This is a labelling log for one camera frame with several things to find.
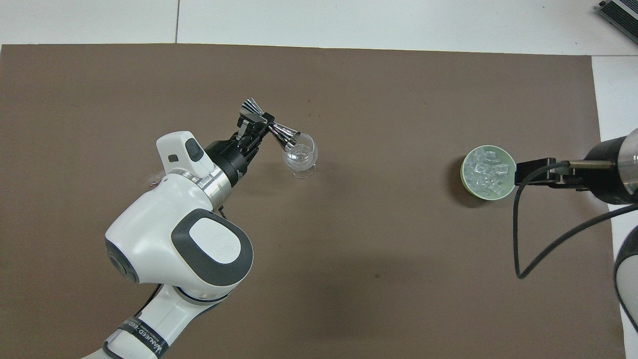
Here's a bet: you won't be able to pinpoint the black cable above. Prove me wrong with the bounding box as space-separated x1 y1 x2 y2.
512 160 638 280

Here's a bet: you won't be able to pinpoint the clear stemless wine glass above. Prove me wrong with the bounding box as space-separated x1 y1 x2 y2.
282 132 319 179

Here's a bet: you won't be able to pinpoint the pale green round bowl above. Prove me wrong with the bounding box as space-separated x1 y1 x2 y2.
460 145 517 202

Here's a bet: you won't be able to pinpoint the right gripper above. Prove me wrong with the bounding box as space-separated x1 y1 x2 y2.
583 137 627 205

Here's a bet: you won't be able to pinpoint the grey ribbed metal device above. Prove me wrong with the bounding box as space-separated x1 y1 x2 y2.
598 0 638 31

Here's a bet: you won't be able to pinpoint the silver double-cone jigger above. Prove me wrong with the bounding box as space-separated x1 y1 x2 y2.
241 98 303 151

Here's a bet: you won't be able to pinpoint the clear ice cubes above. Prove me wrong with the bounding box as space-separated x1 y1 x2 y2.
467 149 512 195

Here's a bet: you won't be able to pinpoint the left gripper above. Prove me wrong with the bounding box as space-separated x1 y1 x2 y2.
204 113 276 188

